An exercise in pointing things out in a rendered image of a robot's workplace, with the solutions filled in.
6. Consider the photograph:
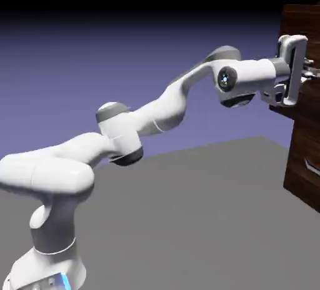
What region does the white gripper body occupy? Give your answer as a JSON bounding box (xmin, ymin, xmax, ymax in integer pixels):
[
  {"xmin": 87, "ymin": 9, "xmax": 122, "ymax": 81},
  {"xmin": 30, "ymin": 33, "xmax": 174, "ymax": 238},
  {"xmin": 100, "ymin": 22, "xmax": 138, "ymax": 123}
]
[{"xmin": 276, "ymin": 34, "xmax": 309, "ymax": 106}]

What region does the dark wood drawer front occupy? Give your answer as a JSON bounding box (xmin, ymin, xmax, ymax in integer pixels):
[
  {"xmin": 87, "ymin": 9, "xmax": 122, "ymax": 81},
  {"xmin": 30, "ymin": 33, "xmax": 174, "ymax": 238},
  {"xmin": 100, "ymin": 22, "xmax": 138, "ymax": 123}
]
[
  {"xmin": 269, "ymin": 4, "xmax": 320, "ymax": 121},
  {"xmin": 282, "ymin": 119, "xmax": 320, "ymax": 214}
]

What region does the dark wood cabinet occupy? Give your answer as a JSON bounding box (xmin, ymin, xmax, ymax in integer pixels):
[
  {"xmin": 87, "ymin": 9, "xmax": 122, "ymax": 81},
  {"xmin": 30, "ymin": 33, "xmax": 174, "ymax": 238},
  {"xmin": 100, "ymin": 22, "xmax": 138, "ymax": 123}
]
[{"xmin": 269, "ymin": 4, "xmax": 320, "ymax": 214}]

